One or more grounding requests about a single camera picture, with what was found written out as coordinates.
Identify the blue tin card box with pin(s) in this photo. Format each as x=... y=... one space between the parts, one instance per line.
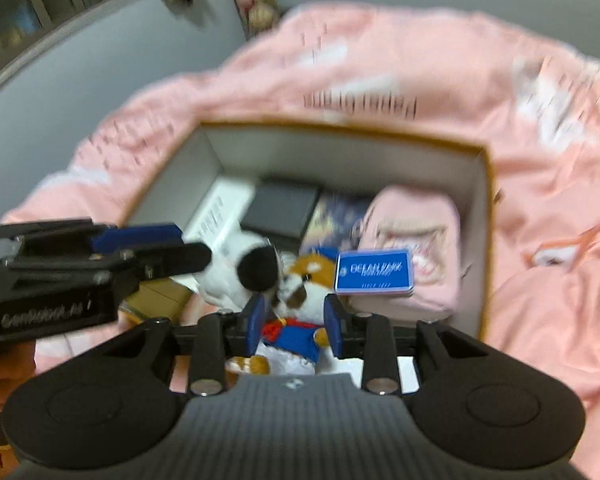
x=375 y=272

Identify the person's left hand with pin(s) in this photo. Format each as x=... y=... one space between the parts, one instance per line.
x=17 y=365

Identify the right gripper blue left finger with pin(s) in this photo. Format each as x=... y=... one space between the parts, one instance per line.
x=245 y=330

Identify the dark grey flat box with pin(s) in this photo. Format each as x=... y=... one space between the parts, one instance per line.
x=281 y=209

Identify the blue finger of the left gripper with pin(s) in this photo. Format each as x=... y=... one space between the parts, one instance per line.
x=115 y=239
x=153 y=262

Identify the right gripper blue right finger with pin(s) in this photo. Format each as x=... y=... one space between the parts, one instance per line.
x=346 y=332

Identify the pink printed bed duvet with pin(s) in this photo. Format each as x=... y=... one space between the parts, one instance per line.
x=533 y=102

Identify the white cow plush toy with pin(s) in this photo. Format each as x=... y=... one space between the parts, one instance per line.
x=245 y=264

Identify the small brown cardboard box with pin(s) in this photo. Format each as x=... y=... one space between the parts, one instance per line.
x=157 y=299

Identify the dark book with picture cover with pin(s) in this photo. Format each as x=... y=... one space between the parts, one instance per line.
x=336 y=222

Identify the orange cardboard storage box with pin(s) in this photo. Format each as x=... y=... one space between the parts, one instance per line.
x=338 y=160

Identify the sailor dog plush toy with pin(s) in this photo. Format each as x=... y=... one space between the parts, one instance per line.
x=294 y=336

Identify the long white product box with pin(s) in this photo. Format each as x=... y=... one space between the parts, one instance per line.
x=216 y=223

